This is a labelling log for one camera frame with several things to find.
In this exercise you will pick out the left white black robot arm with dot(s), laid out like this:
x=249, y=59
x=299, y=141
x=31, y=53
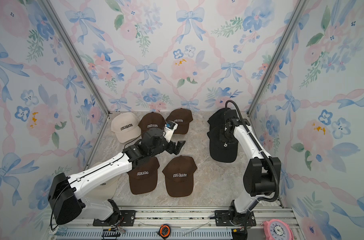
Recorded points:
x=67, y=194

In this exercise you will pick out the aluminium rail frame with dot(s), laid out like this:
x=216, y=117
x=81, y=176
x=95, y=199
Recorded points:
x=143, y=223

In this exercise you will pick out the cream colorado cap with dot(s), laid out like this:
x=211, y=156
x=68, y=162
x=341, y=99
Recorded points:
x=125, y=126
x=105, y=190

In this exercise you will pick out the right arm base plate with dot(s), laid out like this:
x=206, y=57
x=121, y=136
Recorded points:
x=224, y=218

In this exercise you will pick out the cream Colorado cap front left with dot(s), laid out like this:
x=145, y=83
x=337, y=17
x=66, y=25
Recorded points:
x=105, y=190

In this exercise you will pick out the cream Colorado cap back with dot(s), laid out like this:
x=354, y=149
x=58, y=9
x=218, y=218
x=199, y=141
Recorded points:
x=125, y=126

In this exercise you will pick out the black r cap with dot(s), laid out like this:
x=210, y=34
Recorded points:
x=218, y=118
x=222, y=149

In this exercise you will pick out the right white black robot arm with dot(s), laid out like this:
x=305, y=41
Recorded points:
x=262, y=174

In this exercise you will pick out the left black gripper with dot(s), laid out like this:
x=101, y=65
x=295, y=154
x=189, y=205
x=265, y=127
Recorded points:
x=172, y=150

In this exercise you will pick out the orange black tape measure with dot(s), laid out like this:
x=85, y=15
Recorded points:
x=164, y=231

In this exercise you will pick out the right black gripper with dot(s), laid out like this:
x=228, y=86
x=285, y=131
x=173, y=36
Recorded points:
x=222, y=137

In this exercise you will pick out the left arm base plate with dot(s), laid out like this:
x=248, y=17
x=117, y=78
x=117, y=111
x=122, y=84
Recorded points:
x=124, y=218

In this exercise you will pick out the pink round clock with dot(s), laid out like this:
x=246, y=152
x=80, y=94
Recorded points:
x=277, y=230

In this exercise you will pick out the brown colorado cap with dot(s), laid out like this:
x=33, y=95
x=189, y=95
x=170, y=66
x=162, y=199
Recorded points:
x=144, y=179
x=151, y=120
x=179, y=176
x=182, y=117

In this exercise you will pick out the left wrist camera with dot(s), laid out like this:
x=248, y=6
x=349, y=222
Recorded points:
x=169, y=130

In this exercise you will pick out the black R cap back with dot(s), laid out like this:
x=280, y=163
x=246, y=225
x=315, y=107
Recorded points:
x=218, y=118

